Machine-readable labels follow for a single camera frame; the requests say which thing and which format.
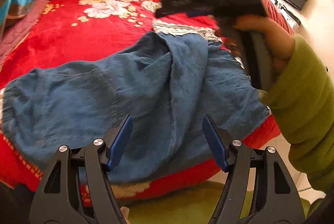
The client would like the green right sleeve forearm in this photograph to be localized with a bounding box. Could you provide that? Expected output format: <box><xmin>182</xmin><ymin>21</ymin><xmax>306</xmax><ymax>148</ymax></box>
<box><xmin>259</xmin><ymin>35</ymin><xmax>333</xmax><ymax>193</ymax></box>

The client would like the pink quilted pad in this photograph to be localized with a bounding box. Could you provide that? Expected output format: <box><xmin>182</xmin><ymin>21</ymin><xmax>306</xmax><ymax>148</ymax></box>
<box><xmin>1</xmin><ymin>0</ymin><xmax>49</xmax><ymax>66</ymax></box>

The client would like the green left sleeve forearm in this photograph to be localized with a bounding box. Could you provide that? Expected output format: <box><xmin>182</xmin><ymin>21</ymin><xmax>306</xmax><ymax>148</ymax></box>
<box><xmin>119</xmin><ymin>180</ymin><xmax>324</xmax><ymax>224</ymax></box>

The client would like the right hand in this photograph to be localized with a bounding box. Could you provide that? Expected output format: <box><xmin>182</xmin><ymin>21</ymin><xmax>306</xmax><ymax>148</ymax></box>
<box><xmin>214</xmin><ymin>15</ymin><xmax>295</xmax><ymax>78</ymax></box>

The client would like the red floral blanket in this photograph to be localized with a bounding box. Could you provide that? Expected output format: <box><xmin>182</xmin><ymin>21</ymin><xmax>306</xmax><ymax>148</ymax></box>
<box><xmin>1</xmin><ymin>0</ymin><xmax>281</xmax><ymax>200</ymax></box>

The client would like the blue denim pants lace hem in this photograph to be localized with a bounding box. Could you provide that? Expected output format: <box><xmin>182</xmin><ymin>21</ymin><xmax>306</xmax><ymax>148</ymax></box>
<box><xmin>2</xmin><ymin>20</ymin><xmax>269</xmax><ymax>184</ymax></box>

